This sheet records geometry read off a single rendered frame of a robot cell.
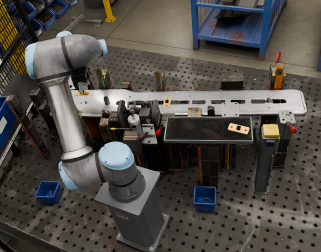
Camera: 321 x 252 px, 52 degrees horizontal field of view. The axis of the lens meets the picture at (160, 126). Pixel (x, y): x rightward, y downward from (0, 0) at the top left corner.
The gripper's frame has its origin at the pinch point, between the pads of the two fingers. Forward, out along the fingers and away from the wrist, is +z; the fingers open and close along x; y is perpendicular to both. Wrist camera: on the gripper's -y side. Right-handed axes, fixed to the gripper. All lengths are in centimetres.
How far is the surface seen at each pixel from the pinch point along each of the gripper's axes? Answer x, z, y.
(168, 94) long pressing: 6.3, 8.9, 46.7
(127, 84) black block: 16.2, 10.2, 20.9
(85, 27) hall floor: 250, 110, -102
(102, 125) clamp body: -23.0, 3.0, 17.2
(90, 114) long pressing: -9.7, 9.0, 5.3
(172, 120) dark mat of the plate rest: -29, -7, 54
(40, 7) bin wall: 170, 38, -107
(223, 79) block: 15, 6, 77
